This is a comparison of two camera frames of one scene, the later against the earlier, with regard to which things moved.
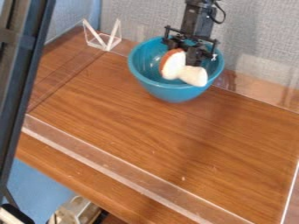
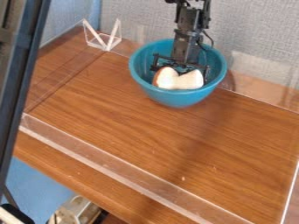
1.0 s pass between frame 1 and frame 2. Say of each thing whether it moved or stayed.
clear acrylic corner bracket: stayed
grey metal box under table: stayed
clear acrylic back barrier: stayed
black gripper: moved
